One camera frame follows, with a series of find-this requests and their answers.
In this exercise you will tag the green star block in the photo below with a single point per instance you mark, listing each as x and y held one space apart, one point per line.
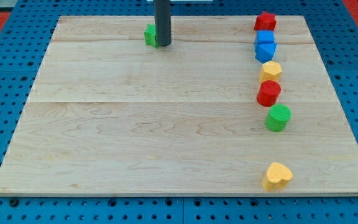
150 36

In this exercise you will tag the red star block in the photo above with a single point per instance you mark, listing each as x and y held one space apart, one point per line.
265 21

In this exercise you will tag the light wooden board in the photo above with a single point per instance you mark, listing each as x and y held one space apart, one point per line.
109 116

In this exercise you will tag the red cylinder block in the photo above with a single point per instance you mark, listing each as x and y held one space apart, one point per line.
268 93

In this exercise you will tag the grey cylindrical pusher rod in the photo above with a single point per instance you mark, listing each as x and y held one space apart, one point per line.
162 18

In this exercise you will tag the green cylinder block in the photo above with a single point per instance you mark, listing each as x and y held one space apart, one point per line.
278 117

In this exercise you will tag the yellow hexagon block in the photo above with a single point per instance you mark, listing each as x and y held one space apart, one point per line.
270 71

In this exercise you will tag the blue triangular block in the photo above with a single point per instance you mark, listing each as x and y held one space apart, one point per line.
265 52

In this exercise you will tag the blue cube block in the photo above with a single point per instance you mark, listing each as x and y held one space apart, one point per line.
263 37

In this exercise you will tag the yellow heart block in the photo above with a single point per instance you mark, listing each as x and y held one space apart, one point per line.
277 176

